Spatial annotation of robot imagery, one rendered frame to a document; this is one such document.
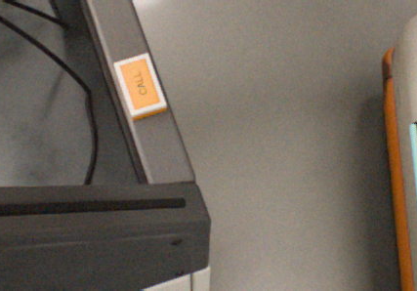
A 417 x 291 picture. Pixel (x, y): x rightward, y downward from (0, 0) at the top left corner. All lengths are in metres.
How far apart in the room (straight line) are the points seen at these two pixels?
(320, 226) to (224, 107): 0.30
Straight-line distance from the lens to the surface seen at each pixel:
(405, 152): 1.57
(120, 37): 0.76
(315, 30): 1.85
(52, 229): 0.59
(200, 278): 0.87
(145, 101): 0.72
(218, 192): 1.70
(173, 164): 0.71
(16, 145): 0.86
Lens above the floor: 1.62
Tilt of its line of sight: 69 degrees down
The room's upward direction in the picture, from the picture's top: 2 degrees clockwise
